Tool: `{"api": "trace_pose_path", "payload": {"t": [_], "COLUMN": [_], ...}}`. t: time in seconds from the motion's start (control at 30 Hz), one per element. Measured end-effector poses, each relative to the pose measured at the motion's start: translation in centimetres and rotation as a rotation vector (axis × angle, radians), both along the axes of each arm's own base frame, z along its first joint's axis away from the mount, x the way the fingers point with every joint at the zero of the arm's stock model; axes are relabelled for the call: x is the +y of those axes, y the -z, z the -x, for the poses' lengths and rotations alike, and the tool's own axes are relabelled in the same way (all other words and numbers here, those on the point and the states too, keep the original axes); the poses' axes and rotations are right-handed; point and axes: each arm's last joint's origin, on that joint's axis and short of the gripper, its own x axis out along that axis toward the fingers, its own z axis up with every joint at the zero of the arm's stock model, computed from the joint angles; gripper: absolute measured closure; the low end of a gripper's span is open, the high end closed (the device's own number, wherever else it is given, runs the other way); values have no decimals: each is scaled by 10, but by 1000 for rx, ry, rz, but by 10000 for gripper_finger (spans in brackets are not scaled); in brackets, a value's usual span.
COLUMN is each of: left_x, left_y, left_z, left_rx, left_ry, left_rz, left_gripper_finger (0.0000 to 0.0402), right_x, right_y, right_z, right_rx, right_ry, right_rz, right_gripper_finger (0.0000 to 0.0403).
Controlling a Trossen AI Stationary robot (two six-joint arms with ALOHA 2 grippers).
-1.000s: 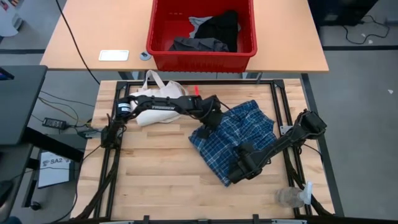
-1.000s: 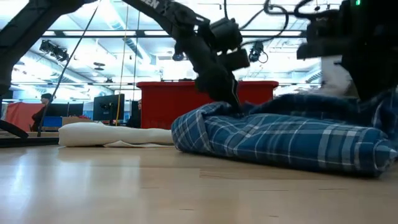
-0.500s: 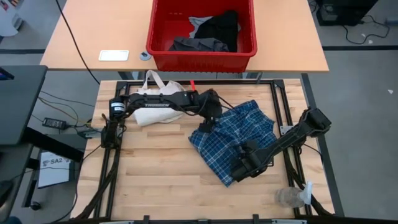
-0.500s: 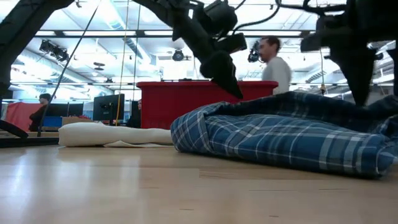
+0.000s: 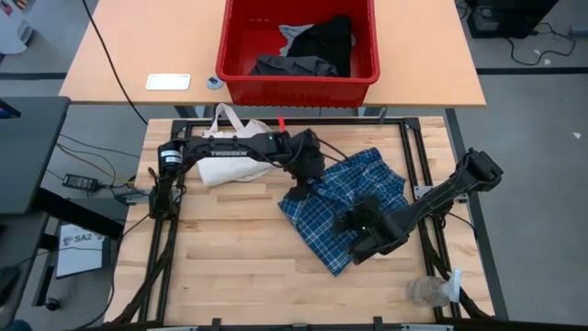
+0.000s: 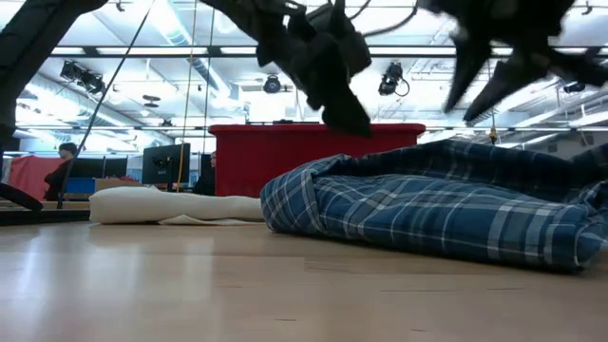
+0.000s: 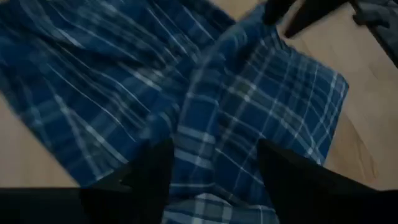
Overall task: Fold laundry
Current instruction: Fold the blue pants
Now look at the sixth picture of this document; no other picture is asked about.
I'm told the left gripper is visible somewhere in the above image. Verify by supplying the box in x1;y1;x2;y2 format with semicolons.
256;0;374;139

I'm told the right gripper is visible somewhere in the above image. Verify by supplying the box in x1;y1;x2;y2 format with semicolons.
422;0;579;123

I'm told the blue plaid shirt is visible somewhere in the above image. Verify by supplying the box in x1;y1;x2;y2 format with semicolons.
259;138;608;275

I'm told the red plastic laundry bin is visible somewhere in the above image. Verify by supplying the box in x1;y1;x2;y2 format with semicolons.
207;123;428;199

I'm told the black overhead rig bar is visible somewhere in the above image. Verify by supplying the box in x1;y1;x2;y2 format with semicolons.
47;45;608;59

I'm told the person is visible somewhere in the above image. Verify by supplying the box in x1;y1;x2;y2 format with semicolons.
192;150;218;197
43;142;79;202

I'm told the black computer monitor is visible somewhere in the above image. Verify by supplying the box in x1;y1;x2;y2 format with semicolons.
141;142;191;186

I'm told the cream canvas tote bag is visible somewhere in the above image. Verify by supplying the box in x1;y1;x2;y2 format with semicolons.
88;185;265;227

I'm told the cardboard box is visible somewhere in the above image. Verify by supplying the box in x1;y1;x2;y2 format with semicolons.
93;178;143;194

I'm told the blue box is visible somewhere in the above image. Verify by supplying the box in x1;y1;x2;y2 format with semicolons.
64;177;96;195

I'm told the red partition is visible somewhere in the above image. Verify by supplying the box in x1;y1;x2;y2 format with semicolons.
9;155;63;200

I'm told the long black cable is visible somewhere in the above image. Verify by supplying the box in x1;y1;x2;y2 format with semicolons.
56;0;156;210

